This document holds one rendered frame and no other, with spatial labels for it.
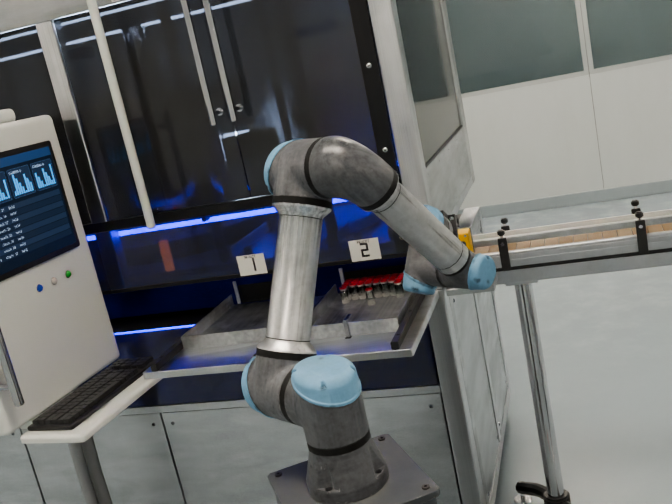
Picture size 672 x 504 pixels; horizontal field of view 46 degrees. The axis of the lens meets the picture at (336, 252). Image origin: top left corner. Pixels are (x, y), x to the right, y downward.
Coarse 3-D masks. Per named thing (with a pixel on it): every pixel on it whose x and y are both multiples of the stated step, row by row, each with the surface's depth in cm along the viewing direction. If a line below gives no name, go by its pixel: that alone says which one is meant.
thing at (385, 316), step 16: (336, 288) 229; (320, 304) 214; (336, 304) 221; (352, 304) 218; (384, 304) 212; (400, 304) 209; (320, 320) 210; (336, 320) 207; (352, 320) 204; (368, 320) 192; (384, 320) 190; (400, 320) 192; (320, 336) 196; (336, 336) 195
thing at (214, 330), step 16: (224, 304) 236; (240, 304) 241; (256, 304) 237; (208, 320) 225; (224, 320) 228; (240, 320) 225; (256, 320) 222; (192, 336) 209; (208, 336) 208; (224, 336) 206; (240, 336) 205; (256, 336) 204
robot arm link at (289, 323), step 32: (288, 160) 149; (288, 192) 148; (288, 224) 150; (320, 224) 152; (288, 256) 149; (288, 288) 149; (288, 320) 148; (256, 352) 151; (288, 352) 147; (256, 384) 149
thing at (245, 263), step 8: (240, 256) 228; (248, 256) 227; (256, 256) 226; (240, 264) 228; (248, 264) 228; (256, 264) 227; (264, 264) 226; (240, 272) 229; (248, 272) 228; (256, 272) 228; (264, 272) 227
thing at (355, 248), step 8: (360, 240) 216; (368, 240) 216; (376, 240) 215; (352, 248) 218; (360, 248) 217; (368, 248) 216; (376, 248) 216; (352, 256) 218; (360, 256) 218; (376, 256) 216
